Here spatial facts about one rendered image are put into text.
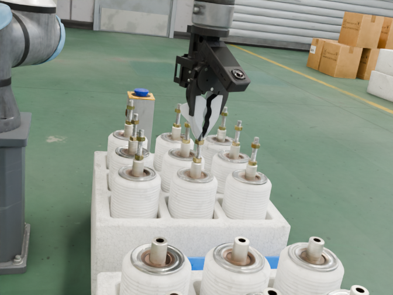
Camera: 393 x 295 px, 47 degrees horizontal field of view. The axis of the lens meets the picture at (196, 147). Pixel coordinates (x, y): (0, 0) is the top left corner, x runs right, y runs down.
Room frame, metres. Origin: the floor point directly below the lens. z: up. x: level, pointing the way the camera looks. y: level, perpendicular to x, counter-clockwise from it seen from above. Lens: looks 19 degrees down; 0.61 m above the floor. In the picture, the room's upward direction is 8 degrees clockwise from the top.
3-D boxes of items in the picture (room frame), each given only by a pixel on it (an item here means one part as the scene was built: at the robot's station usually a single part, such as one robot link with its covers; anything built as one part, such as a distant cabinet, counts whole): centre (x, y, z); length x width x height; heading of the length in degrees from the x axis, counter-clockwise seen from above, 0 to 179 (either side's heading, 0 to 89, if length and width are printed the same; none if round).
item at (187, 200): (0.86, -0.01, 0.16); 0.10 x 0.10 x 0.18
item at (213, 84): (0.88, 0.01, 0.48); 0.09 x 0.08 x 0.12; 38
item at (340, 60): (4.56, -1.28, 0.15); 0.30 x 0.24 x 0.30; 17
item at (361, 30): (4.60, -1.42, 0.45); 0.30 x 0.24 x 0.30; 20
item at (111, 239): (0.98, 0.03, 0.09); 0.39 x 0.39 x 0.18; 15
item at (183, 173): (0.86, -0.01, 0.25); 0.08 x 0.08 x 0.01
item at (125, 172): (0.83, 0.11, 0.25); 0.08 x 0.08 x 0.01
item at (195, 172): (0.86, -0.01, 0.26); 0.02 x 0.02 x 0.03
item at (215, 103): (0.89, -0.01, 0.38); 0.06 x 0.03 x 0.09; 38
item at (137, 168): (0.83, 0.11, 0.26); 0.02 x 0.02 x 0.03
